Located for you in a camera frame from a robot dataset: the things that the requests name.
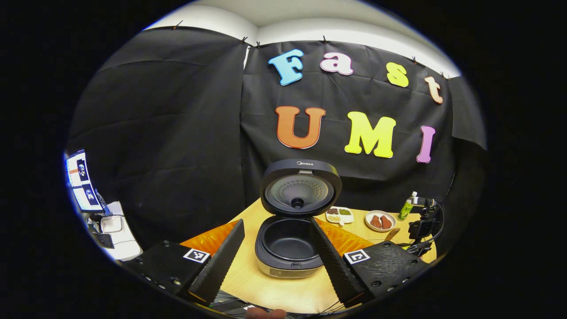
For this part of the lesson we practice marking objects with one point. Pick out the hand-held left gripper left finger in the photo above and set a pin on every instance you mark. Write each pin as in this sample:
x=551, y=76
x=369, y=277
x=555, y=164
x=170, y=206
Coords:
x=221, y=266

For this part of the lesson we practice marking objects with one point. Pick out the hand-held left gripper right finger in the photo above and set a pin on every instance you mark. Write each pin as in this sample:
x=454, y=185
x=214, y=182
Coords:
x=332, y=266

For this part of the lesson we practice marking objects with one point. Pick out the wooden spoon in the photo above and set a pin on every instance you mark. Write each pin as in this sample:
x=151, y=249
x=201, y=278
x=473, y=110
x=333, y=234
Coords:
x=392, y=235

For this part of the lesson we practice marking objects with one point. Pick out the black rice cooker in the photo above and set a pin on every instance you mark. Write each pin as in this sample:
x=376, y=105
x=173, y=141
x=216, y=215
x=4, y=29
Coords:
x=288, y=241

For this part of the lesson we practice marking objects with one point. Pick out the green label drink bottle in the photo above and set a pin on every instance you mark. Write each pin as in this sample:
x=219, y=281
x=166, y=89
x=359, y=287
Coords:
x=405, y=209

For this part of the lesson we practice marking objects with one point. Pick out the brown meat piece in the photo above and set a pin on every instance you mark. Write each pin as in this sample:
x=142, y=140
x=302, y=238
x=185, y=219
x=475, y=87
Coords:
x=376, y=221
x=386, y=222

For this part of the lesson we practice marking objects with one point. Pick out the white round plate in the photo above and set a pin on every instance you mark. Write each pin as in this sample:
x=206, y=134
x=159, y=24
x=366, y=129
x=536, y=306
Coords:
x=380, y=230

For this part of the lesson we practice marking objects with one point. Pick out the white divided grain dish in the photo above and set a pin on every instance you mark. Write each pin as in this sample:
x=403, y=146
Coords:
x=340, y=215

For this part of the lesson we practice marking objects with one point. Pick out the white side desk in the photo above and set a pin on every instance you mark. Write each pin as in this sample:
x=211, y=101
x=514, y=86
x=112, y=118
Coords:
x=126, y=246

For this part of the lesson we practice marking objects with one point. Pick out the white shallow tray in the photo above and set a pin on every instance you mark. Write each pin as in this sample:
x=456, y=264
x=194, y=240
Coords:
x=111, y=224

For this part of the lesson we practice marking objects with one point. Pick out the black keyboard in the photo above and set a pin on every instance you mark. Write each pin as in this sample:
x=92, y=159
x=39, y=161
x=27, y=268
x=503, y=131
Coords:
x=104, y=240

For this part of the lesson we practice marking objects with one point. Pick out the black backdrop cloth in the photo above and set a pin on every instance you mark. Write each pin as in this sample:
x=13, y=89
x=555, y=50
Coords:
x=177, y=133

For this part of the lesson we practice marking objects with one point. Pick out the computer monitor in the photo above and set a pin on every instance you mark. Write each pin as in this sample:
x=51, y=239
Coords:
x=82, y=181

